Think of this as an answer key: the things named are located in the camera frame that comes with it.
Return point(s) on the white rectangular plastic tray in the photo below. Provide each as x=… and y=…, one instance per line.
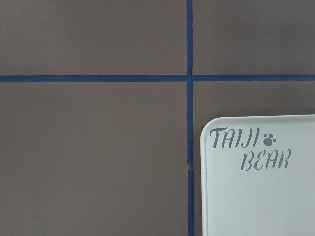
x=258, y=176

